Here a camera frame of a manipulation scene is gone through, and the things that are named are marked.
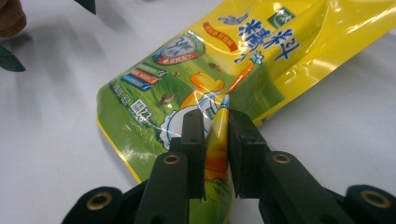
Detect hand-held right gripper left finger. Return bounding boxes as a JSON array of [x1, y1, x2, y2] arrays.
[[134, 108, 207, 224]]

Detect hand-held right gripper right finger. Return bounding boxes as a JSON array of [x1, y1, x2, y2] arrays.
[[227, 108, 357, 224]]

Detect yellow green spouted pouch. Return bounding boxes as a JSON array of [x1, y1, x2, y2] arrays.
[[95, 0, 396, 224]]

